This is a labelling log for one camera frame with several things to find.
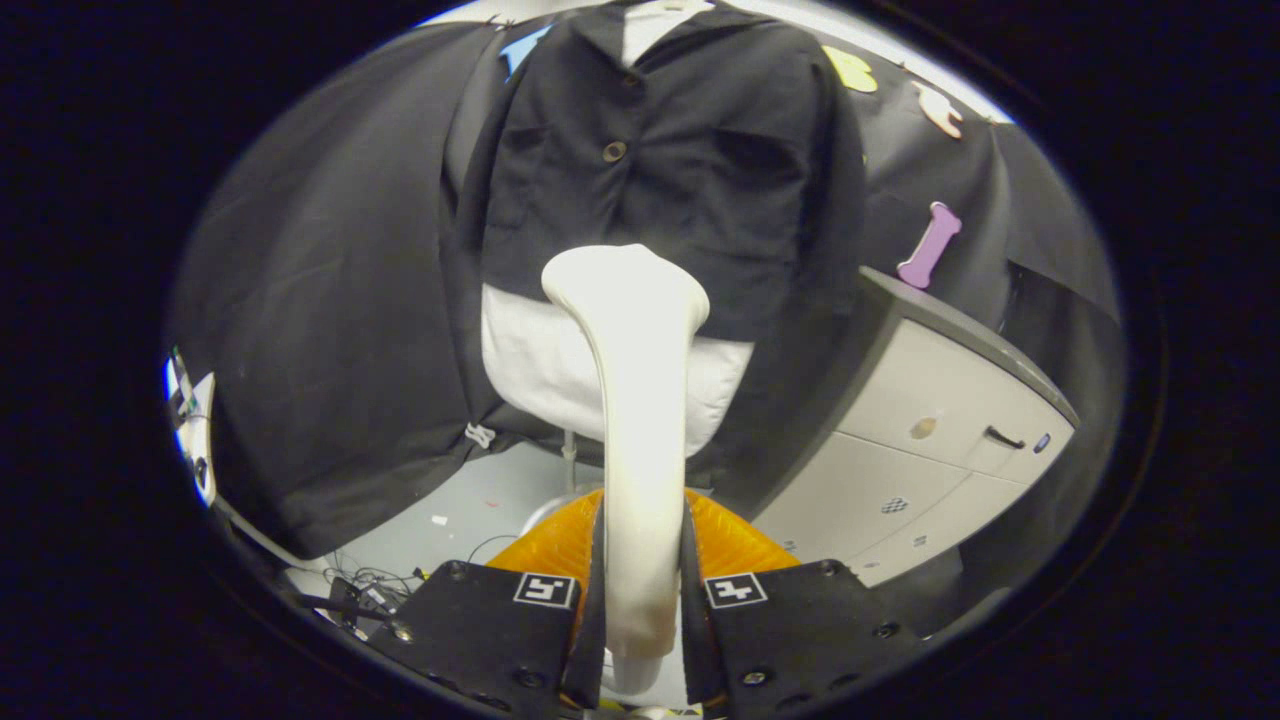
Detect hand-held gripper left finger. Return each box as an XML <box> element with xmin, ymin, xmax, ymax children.
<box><xmin>365</xmin><ymin>488</ymin><xmax>607</xmax><ymax>713</ymax></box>

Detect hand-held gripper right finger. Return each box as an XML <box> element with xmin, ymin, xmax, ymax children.
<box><xmin>683</xmin><ymin>488</ymin><xmax>921</xmax><ymax>716</ymax></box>

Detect white garment steamer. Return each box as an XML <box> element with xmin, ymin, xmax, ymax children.
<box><xmin>541</xmin><ymin>243</ymin><xmax>711</xmax><ymax>701</ymax></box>

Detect white shirt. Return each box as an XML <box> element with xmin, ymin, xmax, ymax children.
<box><xmin>480</xmin><ymin>0</ymin><xmax>756</xmax><ymax>459</ymax></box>

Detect black suit jacket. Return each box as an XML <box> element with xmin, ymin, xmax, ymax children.
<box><xmin>440</xmin><ymin>2</ymin><xmax>871</xmax><ymax>441</ymax></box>

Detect grey cabinet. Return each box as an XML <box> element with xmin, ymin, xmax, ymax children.
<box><xmin>750</xmin><ymin>265</ymin><xmax>1081</xmax><ymax>591</ymax></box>

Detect black backdrop cloth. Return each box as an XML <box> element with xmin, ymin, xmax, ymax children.
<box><xmin>165</xmin><ymin>20</ymin><xmax>1126</xmax><ymax>561</ymax></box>

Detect white patterned device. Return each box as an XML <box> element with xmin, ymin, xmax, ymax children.
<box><xmin>165</xmin><ymin>345</ymin><xmax>218</xmax><ymax>506</ymax></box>

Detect black floor cables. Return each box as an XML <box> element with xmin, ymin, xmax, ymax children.
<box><xmin>300</xmin><ymin>535</ymin><xmax>521</xmax><ymax>641</ymax></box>

